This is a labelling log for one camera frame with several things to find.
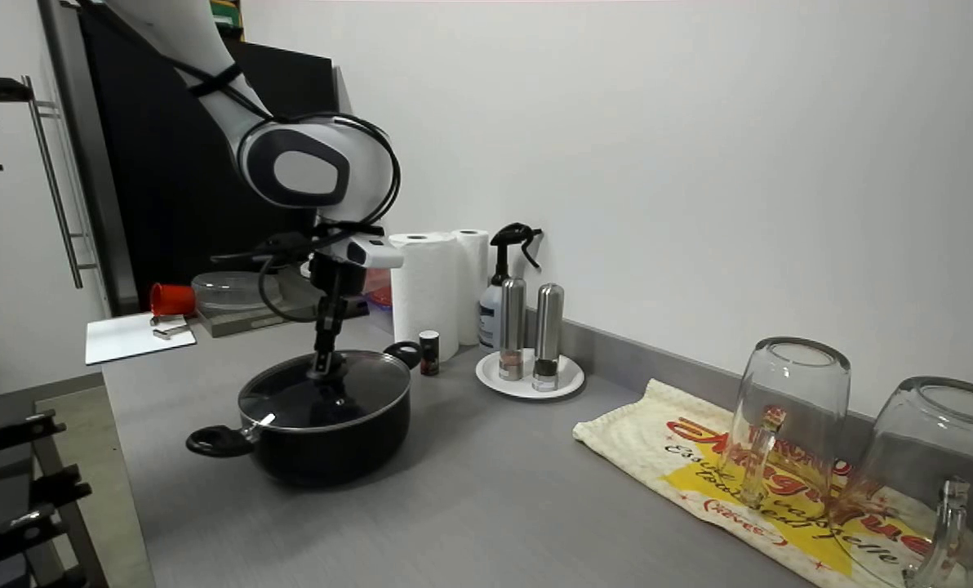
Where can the clear glass lid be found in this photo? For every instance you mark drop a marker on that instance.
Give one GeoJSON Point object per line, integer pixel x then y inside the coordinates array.
{"type": "Point", "coordinates": [378, 381]}

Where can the small white saucer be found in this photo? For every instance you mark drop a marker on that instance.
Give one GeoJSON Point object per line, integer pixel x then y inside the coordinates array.
{"type": "Point", "coordinates": [568, 381]}

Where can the cutting board with food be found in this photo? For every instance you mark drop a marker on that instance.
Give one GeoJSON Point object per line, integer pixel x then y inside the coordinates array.
{"type": "Point", "coordinates": [660, 458]}

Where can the small clear glass bottle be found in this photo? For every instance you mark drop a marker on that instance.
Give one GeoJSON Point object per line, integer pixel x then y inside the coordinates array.
{"type": "Point", "coordinates": [945, 542]}

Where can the white flat board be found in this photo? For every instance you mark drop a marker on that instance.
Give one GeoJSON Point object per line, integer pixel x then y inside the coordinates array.
{"type": "Point", "coordinates": [127, 341]}

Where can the upturned drinking glass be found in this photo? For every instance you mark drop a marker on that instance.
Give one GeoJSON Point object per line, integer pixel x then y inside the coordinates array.
{"type": "Point", "coordinates": [790, 411]}
{"type": "Point", "coordinates": [945, 446]}

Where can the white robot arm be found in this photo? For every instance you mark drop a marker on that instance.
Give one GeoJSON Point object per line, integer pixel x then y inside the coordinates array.
{"type": "Point", "coordinates": [310, 166]}

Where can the small brown bottle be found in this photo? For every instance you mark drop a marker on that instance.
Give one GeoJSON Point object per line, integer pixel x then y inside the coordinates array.
{"type": "Point", "coordinates": [430, 353]}

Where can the steel spice grinder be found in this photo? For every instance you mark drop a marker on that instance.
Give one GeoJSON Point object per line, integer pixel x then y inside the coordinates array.
{"type": "Point", "coordinates": [550, 329]}
{"type": "Point", "coordinates": [511, 326]}

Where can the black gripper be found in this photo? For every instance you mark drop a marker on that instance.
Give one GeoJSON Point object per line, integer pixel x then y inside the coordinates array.
{"type": "Point", "coordinates": [339, 289]}

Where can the round container red lid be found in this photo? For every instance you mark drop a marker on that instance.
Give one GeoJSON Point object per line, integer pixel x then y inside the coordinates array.
{"type": "Point", "coordinates": [237, 303]}

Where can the black cooking pot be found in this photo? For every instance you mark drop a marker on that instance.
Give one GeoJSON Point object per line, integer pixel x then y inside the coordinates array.
{"type": "Point", "coordinates": [333, 447]}

